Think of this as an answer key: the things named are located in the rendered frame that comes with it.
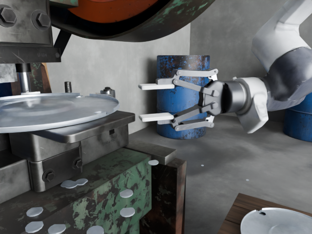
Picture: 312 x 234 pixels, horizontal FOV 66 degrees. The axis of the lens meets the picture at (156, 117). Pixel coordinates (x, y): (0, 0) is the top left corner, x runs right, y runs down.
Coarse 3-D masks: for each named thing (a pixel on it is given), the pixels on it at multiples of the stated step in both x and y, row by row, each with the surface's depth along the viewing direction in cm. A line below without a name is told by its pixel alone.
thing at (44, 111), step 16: (16, 96) 53; (32, 96) 55; (48, 96) 56; (64, 96) 56; (80, 96) 56; (96, 96) 55; (0, 112) 39; (16, 112) 38; (32, 112) 38; (48, 112) 39; (64, 112) 40; (80, 112) 40; (96, 112) 40; (112, 112) 40; (0, 128) 29; (16, 128) 30; (32, 128) 30; (48, 128) 31
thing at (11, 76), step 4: (0, 64) 46; (4, 64) 47; (8, 64) 48; (12, 64) 49; (0, 68) 47; (4, 68) 47; (8, 68) 48; (12, 68) 48; (0, 72) 47; (4, 72) 47; (8, 72) 48; (12, 72) 48; (0, 76) 47; (4, 76) 47; (8, 76) 48; (12, 76) 49; (16, 76) 50; (0, 80) 47; (4, 80) 47; (8, 80) 48; (12, 80) 49; (16, 80) 50
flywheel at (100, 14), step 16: (80, 0) 77; (96, 0) 75; (112, 0) 70; (128, 0) 67; (144, 0) 64; (160, 0) 63; (80, 16) 79; (96, 16) 75; (112, 16) 71; (128, 16) 68; (144, 16) 69
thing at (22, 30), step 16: (0, 0) 37; (16, 0) 39; (32, 0) 41; (48, 0) 47; (0, 16) 37; (16, 16) 38; (32, 16) 41; (48, 16) 43; (0, 32) 38; (16, 32) 40; (32, 32) 42; (48, 32) 44
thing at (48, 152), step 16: (128, 112) 41; (64, 128) 32; (80, 128) 32; (96, 128) 33; (112, 128) 35; (16, 144) 41; (32, 144) 38; (48, 144) 40; (64, 144) 43; (80, 144) 46; (32, 160) 39; (48, 160) 41; (64, 160) 43; (80, 160) 46; (32, 176) 40; (48, 176) 40; (64, 176) 44
